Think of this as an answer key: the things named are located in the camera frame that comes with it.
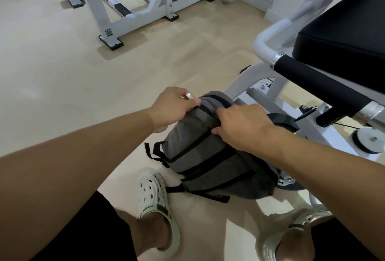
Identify person's left hand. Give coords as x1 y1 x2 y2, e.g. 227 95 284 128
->
146 86 201 134

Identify person's white shoe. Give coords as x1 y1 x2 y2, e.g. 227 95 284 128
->
137 170 181 259
261 208 335 261

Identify black handle grip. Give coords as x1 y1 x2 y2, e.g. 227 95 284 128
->
270 53 385 128

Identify person's right forearm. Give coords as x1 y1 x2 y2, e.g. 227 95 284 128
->
257 125 385 260

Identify person's left forearm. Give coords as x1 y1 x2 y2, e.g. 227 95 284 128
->
0 109 157 261

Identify person's black shorts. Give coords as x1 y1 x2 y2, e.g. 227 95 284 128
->
31 191 380 261

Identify person's white left shoe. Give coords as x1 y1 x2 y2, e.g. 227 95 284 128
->
137 170 181 259

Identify grey backpack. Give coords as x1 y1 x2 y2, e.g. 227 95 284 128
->
144 90 280 204

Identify black seat pad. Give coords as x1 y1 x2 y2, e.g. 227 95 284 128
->
292 0 385 94

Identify person's white right shoe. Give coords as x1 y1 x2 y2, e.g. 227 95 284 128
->
261 208 335 261

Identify person's right hand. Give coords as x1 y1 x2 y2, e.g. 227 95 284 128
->
211 103 277 153

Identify white weight machine frame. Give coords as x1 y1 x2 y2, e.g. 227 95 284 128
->
51 0 217 51

